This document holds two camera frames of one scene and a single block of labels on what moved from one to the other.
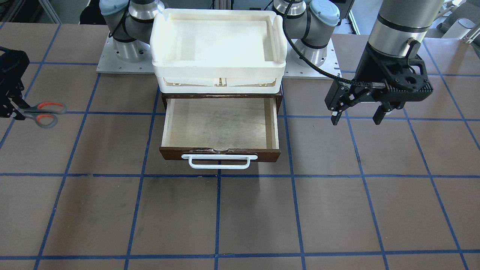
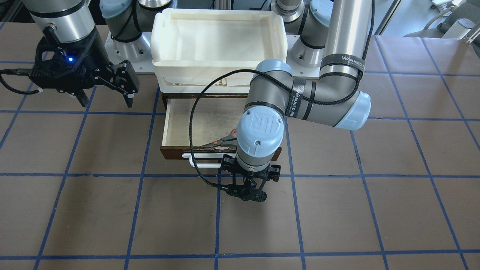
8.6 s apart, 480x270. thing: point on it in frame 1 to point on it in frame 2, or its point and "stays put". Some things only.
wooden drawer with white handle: (221, 131) stays put
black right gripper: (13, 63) to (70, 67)
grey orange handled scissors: (44, 113) to (230, 141)
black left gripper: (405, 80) to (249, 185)
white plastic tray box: (218, 51) stays put
